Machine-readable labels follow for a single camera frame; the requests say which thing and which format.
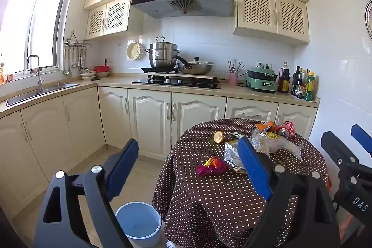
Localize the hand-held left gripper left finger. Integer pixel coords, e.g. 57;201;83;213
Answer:
34;138;139;248

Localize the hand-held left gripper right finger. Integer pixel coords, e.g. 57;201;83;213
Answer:
237;136;342;248

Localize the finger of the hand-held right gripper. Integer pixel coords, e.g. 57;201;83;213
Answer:
350;124;372;154
320;131;372;179

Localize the silver foil packet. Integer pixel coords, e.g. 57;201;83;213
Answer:
223;141;247;174

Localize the clear plastic bag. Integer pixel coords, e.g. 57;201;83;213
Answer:
250;129;304;161

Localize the magenta foil snack wrapper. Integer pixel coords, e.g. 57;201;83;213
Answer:
197;157;229;177

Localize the orange drink can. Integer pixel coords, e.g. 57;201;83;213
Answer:
251;121;275;134

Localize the light blue plastic bin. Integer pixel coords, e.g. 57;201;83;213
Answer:
115;202;162;244

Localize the brown polka dot tablecloth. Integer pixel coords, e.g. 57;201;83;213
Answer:
152;118;329;248

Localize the green bottle yellow cap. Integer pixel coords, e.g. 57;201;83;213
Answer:
304;71;317;102

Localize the dark sauce bottle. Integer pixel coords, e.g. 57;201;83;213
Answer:
298;68;306;99

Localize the tall dark glass bottle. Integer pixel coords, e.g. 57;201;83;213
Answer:
291;66;302;97

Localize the green electric cooker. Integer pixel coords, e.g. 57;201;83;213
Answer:
246;63;278;94

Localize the black glass gas stove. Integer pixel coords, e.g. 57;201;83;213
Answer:
132;74;221;90

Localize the steel kitchen sink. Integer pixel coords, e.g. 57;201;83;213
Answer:
6;82;80;107

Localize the hanging steel ladle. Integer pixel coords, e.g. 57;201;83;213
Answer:
62;46;72;76

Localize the steel wok with lid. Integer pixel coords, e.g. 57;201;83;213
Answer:
173;55;215;76

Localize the white perforated steamer plate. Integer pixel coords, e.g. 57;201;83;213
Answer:
127;42;144;61

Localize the steel steamer pot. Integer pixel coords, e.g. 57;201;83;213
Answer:
144;36;182;69

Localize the steel kitchen faucet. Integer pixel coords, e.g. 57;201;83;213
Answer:
26;55;45;93

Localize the large cream lattice door cabinet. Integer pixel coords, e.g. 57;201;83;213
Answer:
232;0;310;46

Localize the small cream lattice door cabinet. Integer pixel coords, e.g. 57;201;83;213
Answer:
86;0;144;40

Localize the sliding kitchen window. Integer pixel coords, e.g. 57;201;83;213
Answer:
0;0;73;80

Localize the grey range hood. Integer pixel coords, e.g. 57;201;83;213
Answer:
131;0;235;19

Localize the black power cable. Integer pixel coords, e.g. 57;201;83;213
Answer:
216;76;248;89

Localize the round metal wall plate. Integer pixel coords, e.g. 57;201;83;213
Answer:
365;0;372;41

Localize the steel wall utensil rack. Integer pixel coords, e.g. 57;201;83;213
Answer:
63;30;93;48

